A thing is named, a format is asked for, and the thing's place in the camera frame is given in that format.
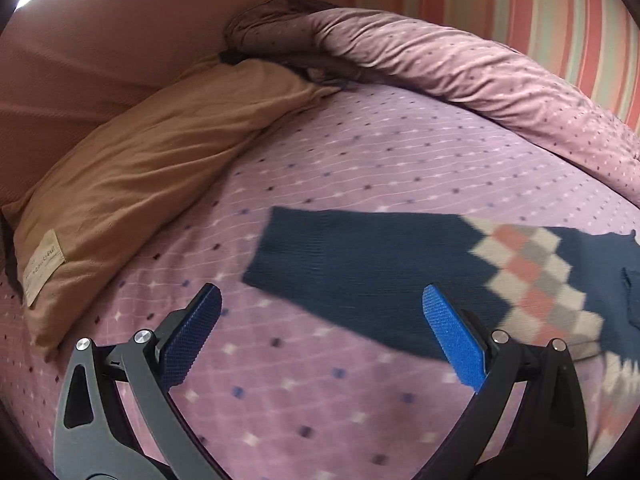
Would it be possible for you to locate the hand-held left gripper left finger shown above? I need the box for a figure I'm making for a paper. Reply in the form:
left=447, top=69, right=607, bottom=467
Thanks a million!
left=52, top=283, right=232, bottom=480

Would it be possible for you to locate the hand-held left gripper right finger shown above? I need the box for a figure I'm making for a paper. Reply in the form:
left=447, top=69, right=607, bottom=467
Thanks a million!
left=421, top=284, right=590, bottom=480

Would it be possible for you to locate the navy argyle knit sweater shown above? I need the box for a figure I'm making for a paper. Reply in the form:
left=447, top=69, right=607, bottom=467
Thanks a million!
left=242, top=206, right=640, bottom=461

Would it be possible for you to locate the tan pillow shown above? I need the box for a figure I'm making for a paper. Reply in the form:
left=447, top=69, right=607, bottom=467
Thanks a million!
left=1, top=57, right=341, bottom=361

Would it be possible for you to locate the purple dotted bed sheet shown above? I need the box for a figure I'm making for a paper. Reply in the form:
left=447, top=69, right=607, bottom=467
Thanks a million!
left=0, top=82, right=640, bottom=480

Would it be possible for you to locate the purple dotted duvet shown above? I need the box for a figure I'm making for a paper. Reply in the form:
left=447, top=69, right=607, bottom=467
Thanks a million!
left=222, top=0, right=640, bottom=208

